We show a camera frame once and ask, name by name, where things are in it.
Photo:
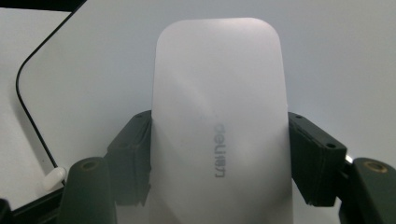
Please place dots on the white marker cap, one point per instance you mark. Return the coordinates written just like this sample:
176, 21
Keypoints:
54, 179

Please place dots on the white whiteboard with grey frame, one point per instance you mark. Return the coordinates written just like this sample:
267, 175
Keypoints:
93, 77

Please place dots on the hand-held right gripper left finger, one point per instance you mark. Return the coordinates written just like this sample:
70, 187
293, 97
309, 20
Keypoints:
130, 161

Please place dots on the white whiteboard eraser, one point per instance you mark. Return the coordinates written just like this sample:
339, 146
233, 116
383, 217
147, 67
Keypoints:
218, 109

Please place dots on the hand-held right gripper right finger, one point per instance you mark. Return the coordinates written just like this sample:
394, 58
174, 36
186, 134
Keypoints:
314, 161

